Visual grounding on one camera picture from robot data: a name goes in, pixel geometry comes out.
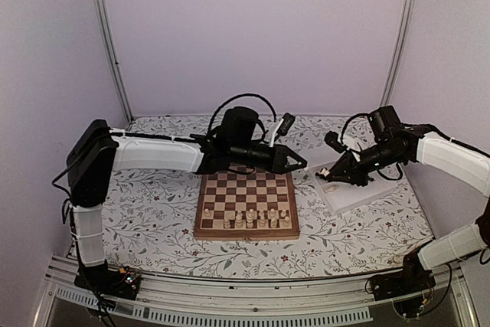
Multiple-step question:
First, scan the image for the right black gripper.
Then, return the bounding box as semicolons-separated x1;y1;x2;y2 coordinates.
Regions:
327;139;403;188

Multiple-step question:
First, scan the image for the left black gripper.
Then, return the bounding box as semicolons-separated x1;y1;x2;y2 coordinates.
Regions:
231;142;308;175

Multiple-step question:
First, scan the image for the wooden chess board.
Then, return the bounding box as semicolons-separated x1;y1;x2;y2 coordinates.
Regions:
194;171;300;241

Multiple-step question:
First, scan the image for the white chess queen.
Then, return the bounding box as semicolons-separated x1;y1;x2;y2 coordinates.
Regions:
234;217;243;229

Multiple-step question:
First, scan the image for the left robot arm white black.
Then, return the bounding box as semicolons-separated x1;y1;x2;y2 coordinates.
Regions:
52;106;306;292

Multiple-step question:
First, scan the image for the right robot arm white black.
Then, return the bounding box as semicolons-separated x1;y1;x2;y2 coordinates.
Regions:
323;106;489;293

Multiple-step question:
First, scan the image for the white divided tray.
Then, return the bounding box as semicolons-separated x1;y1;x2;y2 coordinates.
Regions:
305;161;397;214

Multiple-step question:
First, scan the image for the floral table mat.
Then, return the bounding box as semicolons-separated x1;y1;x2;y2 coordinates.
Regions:
80;136;433;279

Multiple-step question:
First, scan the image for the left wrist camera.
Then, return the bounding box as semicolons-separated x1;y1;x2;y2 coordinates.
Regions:
266;113;296;147

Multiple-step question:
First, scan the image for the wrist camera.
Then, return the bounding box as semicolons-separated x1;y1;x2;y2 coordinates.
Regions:
266;113;296;147
325;131;363;162

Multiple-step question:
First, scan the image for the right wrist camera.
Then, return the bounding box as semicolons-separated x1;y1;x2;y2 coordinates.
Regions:
325;131;363;162

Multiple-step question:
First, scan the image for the right wrist cable loop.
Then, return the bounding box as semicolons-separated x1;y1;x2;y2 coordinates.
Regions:
341;113;372;144

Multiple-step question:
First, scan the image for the wrist cable loop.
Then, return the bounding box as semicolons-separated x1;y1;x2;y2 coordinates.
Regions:
208;93;279;136
341;113;372;144

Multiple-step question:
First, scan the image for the left wrist cable loop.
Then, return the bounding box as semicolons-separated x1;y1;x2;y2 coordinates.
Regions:
208;93;279;136

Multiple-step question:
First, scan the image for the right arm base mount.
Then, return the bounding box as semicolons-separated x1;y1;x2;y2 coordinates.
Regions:
367;261;436;319

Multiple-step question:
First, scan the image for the front aluminium rail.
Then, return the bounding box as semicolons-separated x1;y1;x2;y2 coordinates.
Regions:
32;257;480;326

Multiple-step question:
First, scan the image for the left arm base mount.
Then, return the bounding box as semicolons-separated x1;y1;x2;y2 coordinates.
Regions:
74;262;141;300

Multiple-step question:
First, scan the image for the right aluminium frame post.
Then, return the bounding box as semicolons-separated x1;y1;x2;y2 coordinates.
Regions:
379;0;416;107

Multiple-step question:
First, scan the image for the aluminium frame post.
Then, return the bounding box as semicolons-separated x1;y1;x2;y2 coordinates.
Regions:
379;0;416;107
94;0;134;122

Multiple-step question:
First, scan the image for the left aluminium frame post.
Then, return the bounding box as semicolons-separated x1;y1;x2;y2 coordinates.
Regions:
94;0;134;122

